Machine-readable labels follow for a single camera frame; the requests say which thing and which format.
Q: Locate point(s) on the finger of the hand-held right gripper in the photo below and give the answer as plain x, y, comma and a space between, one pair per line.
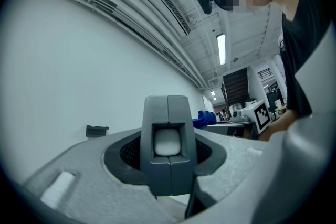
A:
225, 128

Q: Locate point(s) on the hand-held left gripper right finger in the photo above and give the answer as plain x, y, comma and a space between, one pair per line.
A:
231, 165

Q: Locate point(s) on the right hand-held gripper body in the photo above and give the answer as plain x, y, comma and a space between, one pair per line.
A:
252, 114

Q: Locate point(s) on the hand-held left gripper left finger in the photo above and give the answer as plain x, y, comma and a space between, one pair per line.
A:
92, 178

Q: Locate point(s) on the blue cleaning cloth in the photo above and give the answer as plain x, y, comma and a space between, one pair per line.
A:
206, 119

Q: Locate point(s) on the person's right forearm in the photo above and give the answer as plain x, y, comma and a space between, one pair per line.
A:
278, 123

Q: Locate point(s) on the person's black shirt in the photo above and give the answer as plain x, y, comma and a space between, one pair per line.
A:
302, 65

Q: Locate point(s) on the ceiling tube light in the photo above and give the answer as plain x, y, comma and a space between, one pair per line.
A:
221, 48

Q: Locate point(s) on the white ceiling air conditioner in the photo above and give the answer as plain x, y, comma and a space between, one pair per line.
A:
162, 5

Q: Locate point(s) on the white ceiling pipe run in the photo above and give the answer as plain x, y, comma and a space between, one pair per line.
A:
110, 0

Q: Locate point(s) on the black wall shelf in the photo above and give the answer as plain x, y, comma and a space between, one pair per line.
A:
95, 130

